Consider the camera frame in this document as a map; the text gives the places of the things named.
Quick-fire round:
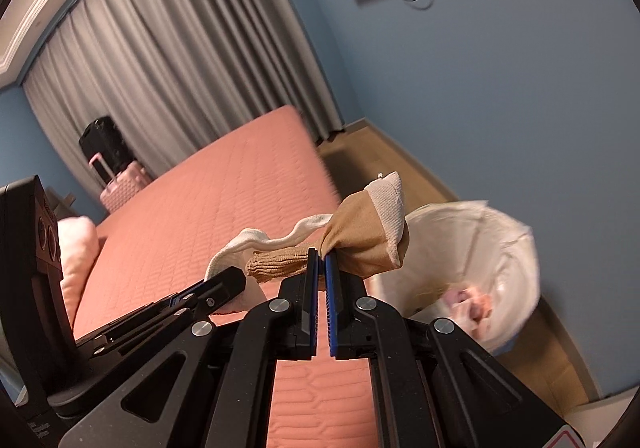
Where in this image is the trash bin with white liner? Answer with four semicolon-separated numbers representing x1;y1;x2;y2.
370;199;541;357

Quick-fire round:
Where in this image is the tan and white sock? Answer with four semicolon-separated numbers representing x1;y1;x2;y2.
205;171;412;315

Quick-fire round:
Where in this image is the pink crumpled cloth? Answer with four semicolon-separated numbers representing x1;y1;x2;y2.
446;285;494;325

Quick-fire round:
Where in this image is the pink suitcase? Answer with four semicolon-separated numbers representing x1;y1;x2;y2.
89;153;150;214

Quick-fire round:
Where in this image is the pink quilted bed mattress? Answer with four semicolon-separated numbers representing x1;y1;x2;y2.
70;104;382;448

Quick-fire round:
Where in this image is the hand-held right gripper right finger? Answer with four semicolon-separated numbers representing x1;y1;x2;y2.
325;252;591;448

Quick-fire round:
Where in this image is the pink pillow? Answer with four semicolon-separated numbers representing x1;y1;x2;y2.
57;215;101;327

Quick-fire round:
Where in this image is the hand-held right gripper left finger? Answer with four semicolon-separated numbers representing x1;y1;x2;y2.
57;248;321;448

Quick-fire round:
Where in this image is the black suitcase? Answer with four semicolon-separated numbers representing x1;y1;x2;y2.
78;115;132;179

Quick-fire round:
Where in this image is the grey pleated curtain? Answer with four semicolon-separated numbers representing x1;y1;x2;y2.
22;0;347;202

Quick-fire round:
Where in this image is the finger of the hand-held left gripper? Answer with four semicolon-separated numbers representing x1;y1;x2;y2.
105;282;202;332
75;267;247;363

